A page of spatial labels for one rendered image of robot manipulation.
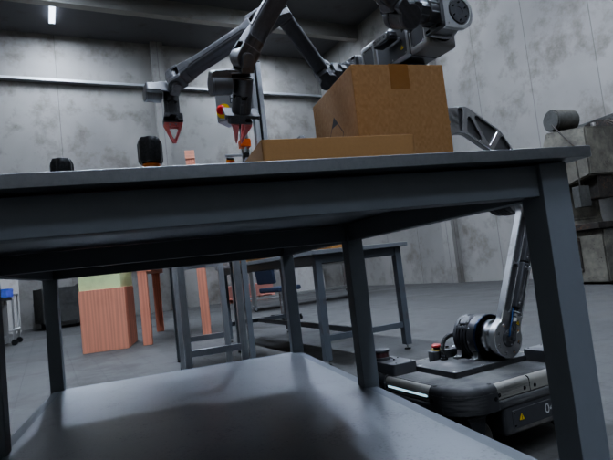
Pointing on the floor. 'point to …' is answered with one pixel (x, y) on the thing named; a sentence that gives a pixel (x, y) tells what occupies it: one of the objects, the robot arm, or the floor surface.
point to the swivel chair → (269, 283)
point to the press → (587, 186)
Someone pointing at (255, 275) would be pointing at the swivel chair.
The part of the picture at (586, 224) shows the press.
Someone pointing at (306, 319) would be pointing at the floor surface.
